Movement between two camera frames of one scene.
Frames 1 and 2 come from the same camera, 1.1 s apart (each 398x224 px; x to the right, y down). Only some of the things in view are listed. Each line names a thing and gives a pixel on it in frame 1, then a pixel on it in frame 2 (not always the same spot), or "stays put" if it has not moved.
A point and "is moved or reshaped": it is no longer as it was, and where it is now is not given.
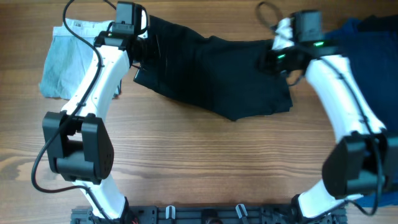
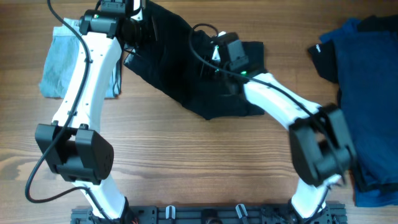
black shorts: (230, 78) is moved or reshaped
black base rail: (219, 214) stays put
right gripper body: (280, 60) → (207, 71)
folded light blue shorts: (68, 56) stays put
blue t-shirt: (373, 56) stays put
